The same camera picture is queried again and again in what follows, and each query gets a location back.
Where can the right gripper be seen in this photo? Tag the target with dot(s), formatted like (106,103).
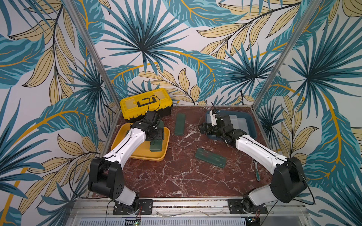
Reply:
(209,128)

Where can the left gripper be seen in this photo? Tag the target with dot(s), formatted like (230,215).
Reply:
(160,134)

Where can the yellow black toolbox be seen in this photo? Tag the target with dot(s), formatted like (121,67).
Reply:
(135,108)

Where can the green pencil case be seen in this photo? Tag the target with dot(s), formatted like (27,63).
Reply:
(180,124)
(161,125)
(210,157)
(156,146)

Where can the yellow plastic tray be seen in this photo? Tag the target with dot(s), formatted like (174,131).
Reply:
(143,151)

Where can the clear case stack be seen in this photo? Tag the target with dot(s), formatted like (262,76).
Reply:
(243,125)

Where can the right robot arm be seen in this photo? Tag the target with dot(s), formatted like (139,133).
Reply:
(288,179)

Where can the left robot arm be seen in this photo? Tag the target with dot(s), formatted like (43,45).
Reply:
(106,173)

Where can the teal plastic tray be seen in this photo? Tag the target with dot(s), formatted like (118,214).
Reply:
(248,117)

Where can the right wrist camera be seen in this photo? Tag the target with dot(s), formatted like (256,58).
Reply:
(213,114)

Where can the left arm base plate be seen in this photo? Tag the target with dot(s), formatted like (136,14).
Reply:
(142,207)

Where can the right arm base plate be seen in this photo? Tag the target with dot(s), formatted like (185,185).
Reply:
(241,206)

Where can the aluminium front rail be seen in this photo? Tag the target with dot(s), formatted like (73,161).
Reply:
(178,211)

